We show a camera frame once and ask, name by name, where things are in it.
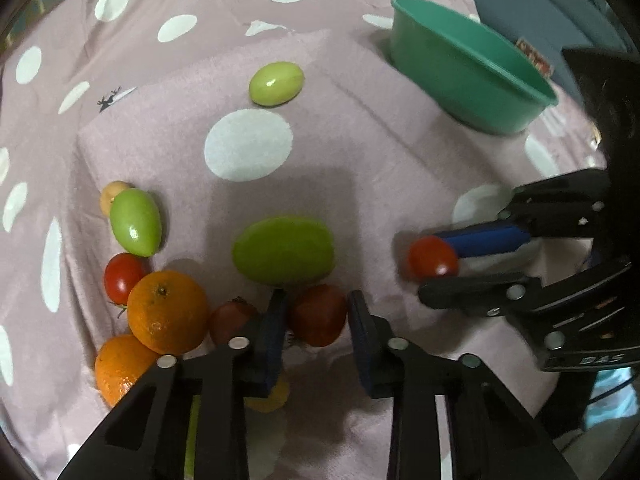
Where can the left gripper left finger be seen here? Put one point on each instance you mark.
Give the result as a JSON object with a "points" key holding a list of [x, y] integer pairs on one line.
{"points": [[189, 406]]}

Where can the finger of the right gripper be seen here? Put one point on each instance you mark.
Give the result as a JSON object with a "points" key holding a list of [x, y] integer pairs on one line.
{"points": [[500, 237], [477, 295]]}

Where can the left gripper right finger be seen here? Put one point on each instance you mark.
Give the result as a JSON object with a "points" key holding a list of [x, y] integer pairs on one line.
{"points": [[491, 434]]}

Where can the orange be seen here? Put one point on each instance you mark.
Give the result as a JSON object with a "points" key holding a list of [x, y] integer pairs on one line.
{"points": [[167, 311], [120, 362]]}

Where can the small red tomato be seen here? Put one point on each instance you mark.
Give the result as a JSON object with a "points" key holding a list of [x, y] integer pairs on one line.
{"points": [[227, 320]]}

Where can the dark red tomato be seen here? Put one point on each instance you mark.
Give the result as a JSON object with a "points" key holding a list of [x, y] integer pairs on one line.
{"points": [[319, 315]]}

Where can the large green mango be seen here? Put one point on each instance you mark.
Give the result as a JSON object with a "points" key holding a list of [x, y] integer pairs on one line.
{"points": [[284, 251]]}

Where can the green oval fruit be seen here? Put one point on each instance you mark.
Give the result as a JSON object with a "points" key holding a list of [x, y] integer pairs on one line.
{"points": [[136, 222]]}

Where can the small light green fruit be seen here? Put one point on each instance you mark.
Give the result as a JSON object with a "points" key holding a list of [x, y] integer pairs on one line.
{"points": [[276, 83]]}

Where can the green plastic bowl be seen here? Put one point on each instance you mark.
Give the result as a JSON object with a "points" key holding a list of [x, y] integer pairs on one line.
{"points": [[473, 73]]}

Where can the grey sofa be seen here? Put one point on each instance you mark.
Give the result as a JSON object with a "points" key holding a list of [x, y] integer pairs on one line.
{"points": [[550, 26]]}

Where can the small yellow fruit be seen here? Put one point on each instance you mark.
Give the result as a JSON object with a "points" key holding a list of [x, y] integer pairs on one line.
{"points": [[108, 194]]}

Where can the pink polka dot cloth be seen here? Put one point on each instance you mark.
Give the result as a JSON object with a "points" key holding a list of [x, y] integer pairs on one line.
{"points": [[155, 93]]}

